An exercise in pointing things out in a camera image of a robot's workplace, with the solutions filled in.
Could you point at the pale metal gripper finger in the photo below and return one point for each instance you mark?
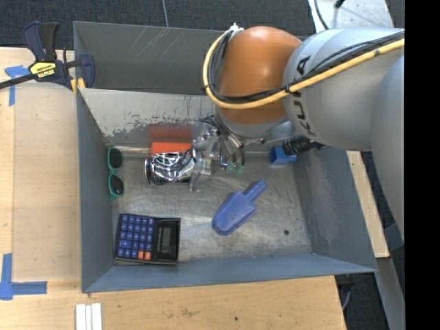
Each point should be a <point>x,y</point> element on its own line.
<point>196,182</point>

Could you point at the crushed black and silver can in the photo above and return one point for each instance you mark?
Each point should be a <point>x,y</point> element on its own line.
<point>165,168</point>

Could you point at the orange box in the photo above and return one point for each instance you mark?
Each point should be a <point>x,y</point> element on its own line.
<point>170,148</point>

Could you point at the blue plastic scoop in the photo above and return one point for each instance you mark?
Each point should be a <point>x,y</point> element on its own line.
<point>233,213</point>

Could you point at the blue plastic block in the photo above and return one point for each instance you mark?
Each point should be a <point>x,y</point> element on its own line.
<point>282,157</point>

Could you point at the black calculator with blue keys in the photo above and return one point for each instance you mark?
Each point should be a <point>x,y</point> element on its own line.
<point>137,236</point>

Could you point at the green sunglasses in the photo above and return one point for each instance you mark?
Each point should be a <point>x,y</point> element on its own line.
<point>115,184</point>

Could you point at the grey metal bin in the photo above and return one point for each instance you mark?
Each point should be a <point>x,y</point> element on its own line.
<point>192,280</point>

